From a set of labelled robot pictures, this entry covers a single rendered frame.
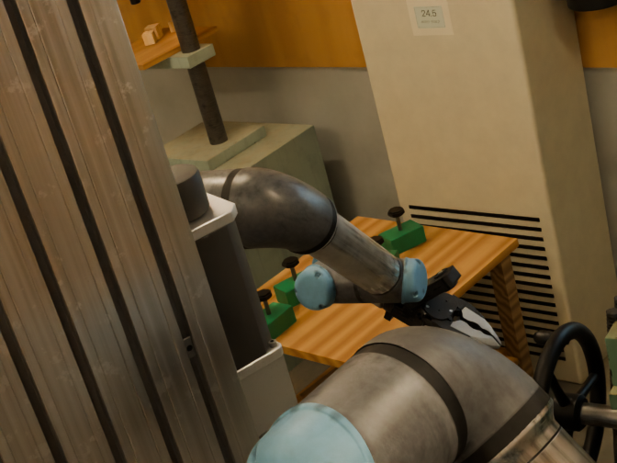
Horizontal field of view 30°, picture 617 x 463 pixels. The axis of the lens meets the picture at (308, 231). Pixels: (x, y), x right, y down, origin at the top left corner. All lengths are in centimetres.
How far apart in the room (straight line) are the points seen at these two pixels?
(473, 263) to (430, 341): 213
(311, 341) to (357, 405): 201
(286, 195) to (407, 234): 159
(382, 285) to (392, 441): 103
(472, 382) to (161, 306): 26
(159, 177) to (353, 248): 85
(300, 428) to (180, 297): 18
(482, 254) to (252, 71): 132
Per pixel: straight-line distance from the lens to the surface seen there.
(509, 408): 93
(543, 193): 313
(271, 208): 158
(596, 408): 190
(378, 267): 182
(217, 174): 164
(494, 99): 308
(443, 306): 203
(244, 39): 399
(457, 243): 315
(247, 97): 412
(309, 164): 377
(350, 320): 291
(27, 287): 90
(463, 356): 92
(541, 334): 194
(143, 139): 91
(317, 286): 195
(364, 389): 87
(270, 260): 367
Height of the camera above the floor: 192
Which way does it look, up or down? 24 degrees down
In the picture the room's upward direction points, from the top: 16 degrees counter-clockwise
